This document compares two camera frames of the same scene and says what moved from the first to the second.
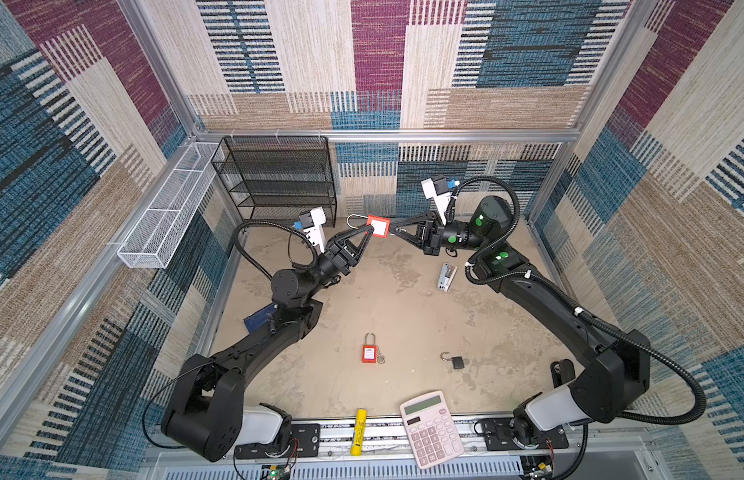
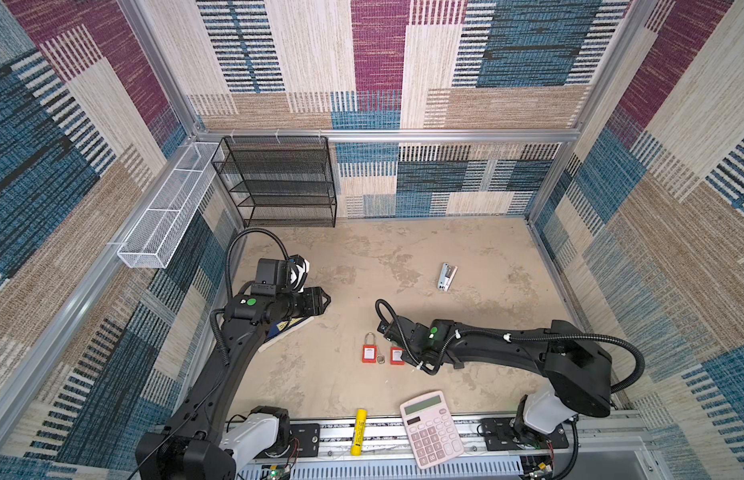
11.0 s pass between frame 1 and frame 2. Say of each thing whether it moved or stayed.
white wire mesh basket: stayed
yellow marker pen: stayed
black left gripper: moved
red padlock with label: stayed
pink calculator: stayed
